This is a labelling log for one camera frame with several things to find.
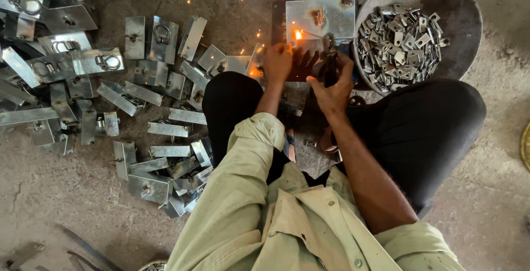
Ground black welding electrode holder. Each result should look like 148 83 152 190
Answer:
322 33 338 89

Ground person's black trousers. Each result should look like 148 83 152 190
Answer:
202 71 487 219

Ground shiny scorched steel plate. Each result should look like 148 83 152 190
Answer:
285 0 356 56

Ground person's foot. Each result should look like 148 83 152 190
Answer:
318 125 344 154
284 128 297 164

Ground round metal container rim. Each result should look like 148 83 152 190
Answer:
138 260 169 271

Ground person's beige shirt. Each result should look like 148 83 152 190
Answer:
166 112 467 271

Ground person's right foot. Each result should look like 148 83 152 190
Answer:
318 125 344 154

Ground person's left foot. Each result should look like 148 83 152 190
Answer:
284 128 297 164

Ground round brass-coloured object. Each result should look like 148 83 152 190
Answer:
520 121 530 172

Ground person's left hand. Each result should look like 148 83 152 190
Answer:
262 42 294 84

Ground long dark metal strip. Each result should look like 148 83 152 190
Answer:
56 224 125 271

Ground person's right hand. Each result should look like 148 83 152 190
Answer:
306 51 356 117

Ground heap of ringed steel plates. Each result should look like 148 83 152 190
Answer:
0 0 266 220

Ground pile of small metal brackets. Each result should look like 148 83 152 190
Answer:
356 3 451 93

